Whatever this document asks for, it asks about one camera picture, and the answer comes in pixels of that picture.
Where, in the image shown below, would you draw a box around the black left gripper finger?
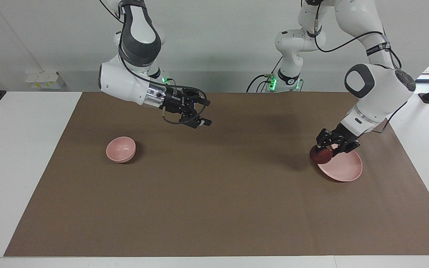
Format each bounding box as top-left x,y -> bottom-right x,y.
334,141 -> 360,154
316,128 -> 332,149

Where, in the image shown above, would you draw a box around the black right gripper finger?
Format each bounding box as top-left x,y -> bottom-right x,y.
180,114 -> 212,130
185,88 -> 211,106

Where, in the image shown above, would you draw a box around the dark red apple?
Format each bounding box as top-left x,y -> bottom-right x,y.
309,144 -> 333,165

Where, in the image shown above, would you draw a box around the pink plate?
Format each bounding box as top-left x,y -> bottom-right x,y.
317,144 -> 363,182

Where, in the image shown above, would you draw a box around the pink bowl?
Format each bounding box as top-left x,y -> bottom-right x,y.
106,136 -> 137,163

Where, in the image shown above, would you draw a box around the brown table mat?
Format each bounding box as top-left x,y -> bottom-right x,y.
4,92 -> 429,257

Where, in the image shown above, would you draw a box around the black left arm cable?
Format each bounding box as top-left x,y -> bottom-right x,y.
313,17 -> 403,133

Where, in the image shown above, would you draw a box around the white wall socket boxes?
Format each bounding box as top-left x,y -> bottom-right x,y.
25,71 -> 66,90

